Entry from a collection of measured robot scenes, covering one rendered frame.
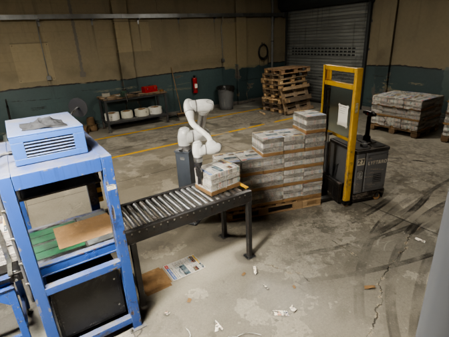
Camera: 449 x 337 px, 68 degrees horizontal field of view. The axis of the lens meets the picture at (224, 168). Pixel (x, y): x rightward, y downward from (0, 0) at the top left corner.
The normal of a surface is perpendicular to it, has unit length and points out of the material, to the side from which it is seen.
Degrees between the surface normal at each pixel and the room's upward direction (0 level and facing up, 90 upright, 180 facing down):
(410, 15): 90
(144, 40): 90
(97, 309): 90
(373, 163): 90
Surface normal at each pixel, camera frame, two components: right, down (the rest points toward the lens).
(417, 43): -0.83, 0.24
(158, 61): 0.54, 0.29
